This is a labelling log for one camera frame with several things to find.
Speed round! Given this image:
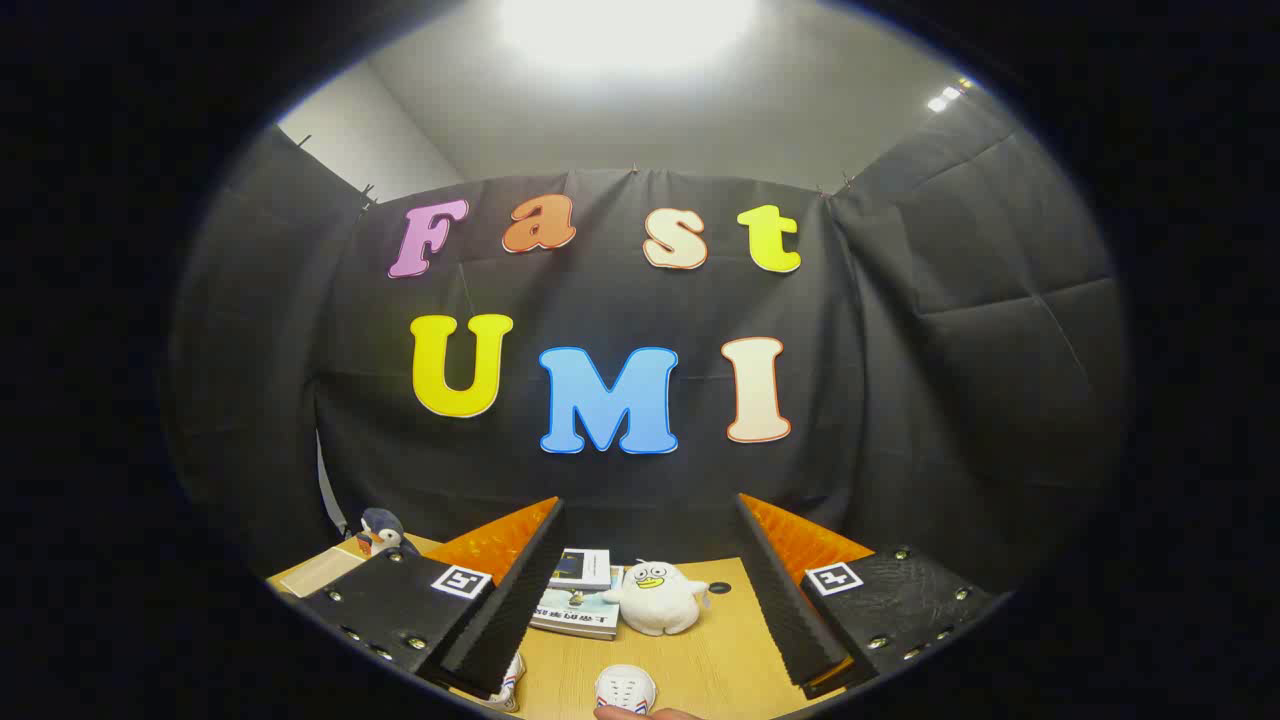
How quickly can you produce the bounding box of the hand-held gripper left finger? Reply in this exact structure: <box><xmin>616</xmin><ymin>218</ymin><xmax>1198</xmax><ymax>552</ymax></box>
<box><xmin>297</xmin><ymin>497</ymin><xmax>567</xmax><ymax>701</ymax></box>

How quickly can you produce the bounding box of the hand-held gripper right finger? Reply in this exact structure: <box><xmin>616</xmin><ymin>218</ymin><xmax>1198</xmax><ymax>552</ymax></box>
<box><xmin>737</xmin><ymin>492</ymin><xmax>1001</xmax><ymax>701</ymax></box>

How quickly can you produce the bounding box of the white canvas shoe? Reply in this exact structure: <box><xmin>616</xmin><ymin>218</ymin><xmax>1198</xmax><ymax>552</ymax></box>
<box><xmin>485</xmin><ymin>650</ymin><xmax>528</xmax><ymax>714</ymax></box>
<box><xmin>594</xmin><ymin>664</ymin><xmax>659</xmax><ymax>715</ymax></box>

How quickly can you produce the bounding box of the beige fabric storage box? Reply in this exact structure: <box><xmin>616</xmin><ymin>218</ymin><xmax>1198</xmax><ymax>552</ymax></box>
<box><xmin>268</xmin><ymin>535</ymin><xmax>446</xmax><ymax>601</ymax></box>

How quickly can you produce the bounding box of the sky cover book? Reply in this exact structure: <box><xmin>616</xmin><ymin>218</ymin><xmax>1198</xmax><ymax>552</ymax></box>
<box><xmin>528</xmin><ymin>585</ymin><xmax>626</xmax><ymax>642</ymax></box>

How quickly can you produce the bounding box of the blue picture cover book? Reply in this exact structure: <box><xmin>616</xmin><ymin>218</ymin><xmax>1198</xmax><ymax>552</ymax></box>
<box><xmin>548</xmin><ymin>547</ymin><xmax>613</xmax><ymax>593</ymax></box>

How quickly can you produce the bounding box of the white duck plush toy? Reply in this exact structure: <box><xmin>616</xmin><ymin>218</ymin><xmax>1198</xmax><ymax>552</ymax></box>
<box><xmin>600</xmin><ymin>558</ymin><xmax>711</xmax><ymax>638</ymax></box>

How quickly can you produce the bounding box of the grey penguin plush toy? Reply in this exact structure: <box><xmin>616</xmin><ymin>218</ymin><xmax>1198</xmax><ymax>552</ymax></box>
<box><xmin>345</xmin><ymin>507</ymin><xmax>419</xmax><ymax>559</ymax></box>

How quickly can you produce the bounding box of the large ceiling light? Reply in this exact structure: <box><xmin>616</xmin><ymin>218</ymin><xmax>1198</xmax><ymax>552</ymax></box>
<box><xmin>495</xmin><ymin>0</ymin><xmax>761</xmax><ymax>76</ymax></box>

